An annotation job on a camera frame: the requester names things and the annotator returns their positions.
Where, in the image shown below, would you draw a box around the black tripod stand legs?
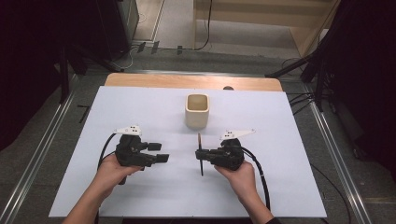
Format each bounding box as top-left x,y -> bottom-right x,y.
264,50 -> 332,113

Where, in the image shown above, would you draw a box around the white floor cable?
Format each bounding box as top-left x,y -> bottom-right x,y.
111,46 -> 139,71

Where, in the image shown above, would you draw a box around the black floor cables bundle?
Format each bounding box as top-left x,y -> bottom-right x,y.
285,91 -> 316,117

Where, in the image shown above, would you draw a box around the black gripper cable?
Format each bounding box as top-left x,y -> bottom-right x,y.
97,133 -> 126,172
241,147 -> 272,212

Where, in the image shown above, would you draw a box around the light wooden furniture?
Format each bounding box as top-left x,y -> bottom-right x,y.
191,0 -> 341,58

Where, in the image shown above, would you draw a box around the black stand post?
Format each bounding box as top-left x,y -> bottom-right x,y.
58,46 -> 71,105

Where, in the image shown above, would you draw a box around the dark pencil with gold end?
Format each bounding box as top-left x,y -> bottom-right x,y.
197,133 -> 205,177

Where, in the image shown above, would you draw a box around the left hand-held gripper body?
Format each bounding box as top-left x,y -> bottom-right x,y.
113,124 -> 158,168

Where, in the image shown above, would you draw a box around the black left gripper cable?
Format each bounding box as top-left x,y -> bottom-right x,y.
97,133 -> 126,172

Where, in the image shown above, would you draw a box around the dark curtain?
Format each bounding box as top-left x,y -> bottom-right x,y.
321,0 -> 396,175
0,0 -> 68,152

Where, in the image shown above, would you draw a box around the wooden table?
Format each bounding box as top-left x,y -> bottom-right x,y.
104,72 -> 284,92

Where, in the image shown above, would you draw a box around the person's right hand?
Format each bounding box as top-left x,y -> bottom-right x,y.
214,160 -> 260,203

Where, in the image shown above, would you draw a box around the cream square pen holder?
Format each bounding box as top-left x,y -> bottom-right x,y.
184,92 -> 211,131

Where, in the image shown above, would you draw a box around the person's left hand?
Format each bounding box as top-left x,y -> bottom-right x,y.
92,153 -> 145,198

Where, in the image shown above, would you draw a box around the white table sheet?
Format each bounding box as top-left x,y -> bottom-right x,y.
49,86 -> 328,218

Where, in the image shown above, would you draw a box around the thin black floor cable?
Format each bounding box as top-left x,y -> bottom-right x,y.
310,163 -> 353,224

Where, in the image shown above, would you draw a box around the dark cabinet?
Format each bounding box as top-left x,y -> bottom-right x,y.
95,0 -> 140,63

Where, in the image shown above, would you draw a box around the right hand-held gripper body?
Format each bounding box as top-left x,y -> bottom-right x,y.
205,128 -> 257,172

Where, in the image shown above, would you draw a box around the black hanging cable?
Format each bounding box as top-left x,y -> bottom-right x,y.
193,0 -> 215,51

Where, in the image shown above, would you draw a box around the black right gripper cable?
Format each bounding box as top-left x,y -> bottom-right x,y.
241,147 -> 272,212

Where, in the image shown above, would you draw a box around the metal floor rail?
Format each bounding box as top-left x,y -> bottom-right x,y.
306,86 -> 375,224
0,90 -> 79,224

